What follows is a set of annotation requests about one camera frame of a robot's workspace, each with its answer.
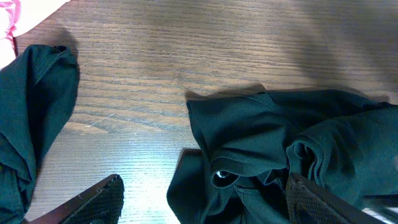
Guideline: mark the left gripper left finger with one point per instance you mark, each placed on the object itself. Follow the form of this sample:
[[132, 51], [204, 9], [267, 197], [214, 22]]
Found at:
[[100, 204]]

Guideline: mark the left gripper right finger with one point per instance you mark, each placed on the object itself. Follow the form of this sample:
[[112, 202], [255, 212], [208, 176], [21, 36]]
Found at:
[[308, 203]]

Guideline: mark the black t-shirt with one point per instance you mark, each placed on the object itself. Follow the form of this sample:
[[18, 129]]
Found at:
[[250, 144]]

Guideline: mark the white printed shirt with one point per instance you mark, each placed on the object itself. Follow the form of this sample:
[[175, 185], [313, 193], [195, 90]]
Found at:
[[33, 12]]

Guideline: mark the coral pink printed shirt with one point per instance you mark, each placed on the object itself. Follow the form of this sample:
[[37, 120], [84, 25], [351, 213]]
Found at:
[[10, 10]]

